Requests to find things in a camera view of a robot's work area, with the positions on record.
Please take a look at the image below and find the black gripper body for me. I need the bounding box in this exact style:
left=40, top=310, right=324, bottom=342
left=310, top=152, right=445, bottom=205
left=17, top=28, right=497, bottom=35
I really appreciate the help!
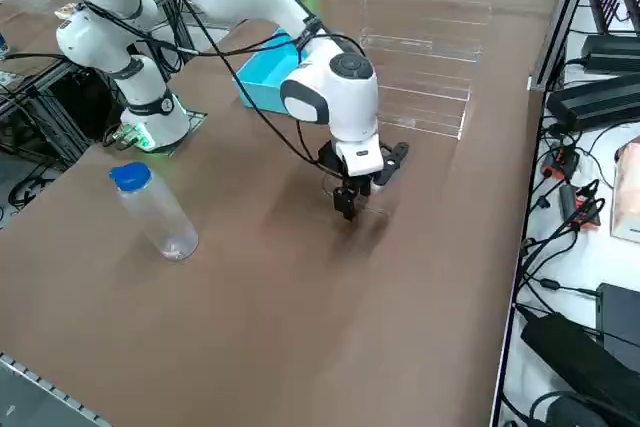
left=318, top=142, right=376, bottom=198

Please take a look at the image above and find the clear acrylic rack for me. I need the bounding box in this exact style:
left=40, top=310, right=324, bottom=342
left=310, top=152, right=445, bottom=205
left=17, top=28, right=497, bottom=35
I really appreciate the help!
left=355, top=0, right=494, bottom=142

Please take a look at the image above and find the blue plastic bin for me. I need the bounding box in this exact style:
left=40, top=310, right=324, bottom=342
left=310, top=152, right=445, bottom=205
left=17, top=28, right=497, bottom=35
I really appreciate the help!
left=231, top=28, right=315, bottom=117

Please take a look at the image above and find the clear bottle with blue cap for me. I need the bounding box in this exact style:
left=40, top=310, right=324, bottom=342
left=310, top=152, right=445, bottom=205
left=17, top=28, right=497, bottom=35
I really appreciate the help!
left=108, top=161, right=200, bottom=262

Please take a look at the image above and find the orange and black connector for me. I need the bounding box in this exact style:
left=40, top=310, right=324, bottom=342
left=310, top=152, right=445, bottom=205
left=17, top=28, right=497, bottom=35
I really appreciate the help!
left=542, top=145, right=581, bottom=181

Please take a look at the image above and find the black adapter with orange plug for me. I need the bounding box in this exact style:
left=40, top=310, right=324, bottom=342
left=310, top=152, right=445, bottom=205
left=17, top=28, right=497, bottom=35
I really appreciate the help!
left=558, top=180, right=607, bottom=232

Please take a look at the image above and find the long black power brick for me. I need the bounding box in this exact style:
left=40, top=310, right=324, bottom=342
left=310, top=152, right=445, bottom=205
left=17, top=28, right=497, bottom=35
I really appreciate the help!
left=546, top=72, right=640, bottom=132

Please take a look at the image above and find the large black power brick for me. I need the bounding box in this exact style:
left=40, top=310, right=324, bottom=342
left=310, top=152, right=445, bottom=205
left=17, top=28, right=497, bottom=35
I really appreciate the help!
left=519, top=311, right=640, bottom=423

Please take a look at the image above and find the pink cardboard box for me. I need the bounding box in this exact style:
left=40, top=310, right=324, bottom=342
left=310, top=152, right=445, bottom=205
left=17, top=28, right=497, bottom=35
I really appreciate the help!
left=610, top=139, right=640, bottom=244

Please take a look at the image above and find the flat black box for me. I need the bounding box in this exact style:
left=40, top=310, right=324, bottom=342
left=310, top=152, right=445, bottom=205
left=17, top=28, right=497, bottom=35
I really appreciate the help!
left=596, top=282, right=640, bottom=363

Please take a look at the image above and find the black rounded device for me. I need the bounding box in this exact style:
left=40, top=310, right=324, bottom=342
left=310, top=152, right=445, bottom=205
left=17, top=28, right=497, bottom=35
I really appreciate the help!
left=528, top=390, right=621, bottom=427

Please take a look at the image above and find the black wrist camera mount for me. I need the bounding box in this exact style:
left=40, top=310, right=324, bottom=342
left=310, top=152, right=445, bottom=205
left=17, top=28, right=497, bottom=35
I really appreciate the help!
left=370, top=142, right=411, bottom=187

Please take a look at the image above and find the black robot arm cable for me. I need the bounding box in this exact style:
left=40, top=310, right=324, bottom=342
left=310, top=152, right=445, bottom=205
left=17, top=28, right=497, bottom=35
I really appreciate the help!
left=144, top=0, right=372, bottom=183

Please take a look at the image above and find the aluminium profile rail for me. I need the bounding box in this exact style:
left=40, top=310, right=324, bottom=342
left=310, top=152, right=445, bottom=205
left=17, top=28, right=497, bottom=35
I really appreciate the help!
left=527, top=0, right=601, bottom=93

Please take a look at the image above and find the black metal support frame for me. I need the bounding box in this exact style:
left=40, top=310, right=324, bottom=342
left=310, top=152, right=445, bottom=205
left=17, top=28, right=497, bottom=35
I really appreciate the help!
left=0, top=54, right=126, bottom=173

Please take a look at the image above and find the grey ribbed rail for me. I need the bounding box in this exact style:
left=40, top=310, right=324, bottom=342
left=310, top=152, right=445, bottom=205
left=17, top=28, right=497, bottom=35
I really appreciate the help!
left=0, top=350, right=112, bottom=427

